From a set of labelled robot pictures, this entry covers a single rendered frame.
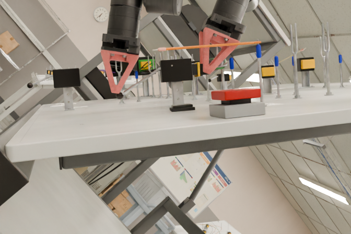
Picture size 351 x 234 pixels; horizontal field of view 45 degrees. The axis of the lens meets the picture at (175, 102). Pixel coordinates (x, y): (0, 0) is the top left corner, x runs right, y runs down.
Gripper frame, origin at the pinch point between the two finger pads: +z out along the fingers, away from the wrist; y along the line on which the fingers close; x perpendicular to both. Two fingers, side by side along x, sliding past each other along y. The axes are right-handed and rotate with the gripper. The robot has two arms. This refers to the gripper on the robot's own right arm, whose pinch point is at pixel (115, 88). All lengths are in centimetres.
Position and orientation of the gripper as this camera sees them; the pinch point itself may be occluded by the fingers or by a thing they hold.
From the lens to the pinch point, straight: 77.8
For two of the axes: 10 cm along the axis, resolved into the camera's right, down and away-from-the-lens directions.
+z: -1.3, 9.9, 0.3
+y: -1.1, -0.5, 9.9
